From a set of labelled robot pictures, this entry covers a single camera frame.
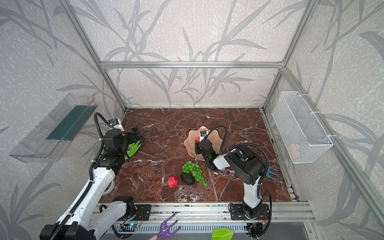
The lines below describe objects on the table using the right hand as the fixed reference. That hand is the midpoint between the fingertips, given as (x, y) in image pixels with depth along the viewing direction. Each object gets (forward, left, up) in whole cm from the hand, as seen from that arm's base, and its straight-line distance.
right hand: (199, 136), depth 97 cm
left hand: (-5, +36, +20) cm, 42 cm away
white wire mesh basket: (-20, -44, +29) cm, 57 cm away
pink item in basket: (-19, -48, +15) cm, 54 cm away
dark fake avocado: (-27, +6, -1) cm, 28 cm away
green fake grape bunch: (-21, +5, -1) cm, 21 cm away
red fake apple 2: (-3, +1, +1) cm, 3 cm away
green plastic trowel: (-51, -11, -4) cm, 52 cm away
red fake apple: (-29, +14, 0) cm, 32 cm away
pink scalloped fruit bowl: (-3, +6, -2) cm, 7 cm away
